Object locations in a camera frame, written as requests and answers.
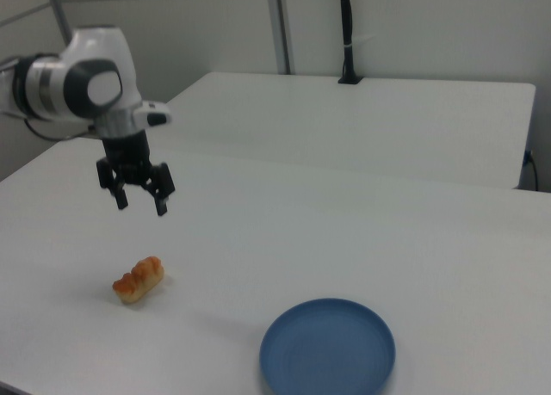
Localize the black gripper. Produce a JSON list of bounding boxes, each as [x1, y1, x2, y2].
[[95, 129, 177, 217]]

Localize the orange glazed bread loaf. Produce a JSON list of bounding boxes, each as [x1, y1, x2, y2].
[[112, 255, 166, 306]]

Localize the blue round plate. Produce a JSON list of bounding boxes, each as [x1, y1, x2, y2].
[[259, 299, 397, 395]]

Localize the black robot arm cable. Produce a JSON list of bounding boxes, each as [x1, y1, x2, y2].
[[0, 108, 98, 141]]

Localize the grey partition frame post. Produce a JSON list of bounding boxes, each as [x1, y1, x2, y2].
[[265, 0, 298, 75], [42, 0, 75, 48]]

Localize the white cable tie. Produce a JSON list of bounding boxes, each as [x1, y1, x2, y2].
[[343, 35, 372, 51]]

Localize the black camera pole with clamp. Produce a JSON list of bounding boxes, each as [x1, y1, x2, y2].
[[337, 0, 365, 85]]

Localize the black cable at table edge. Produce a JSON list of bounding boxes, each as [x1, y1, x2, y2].
[[523, 149, 540, 192]]

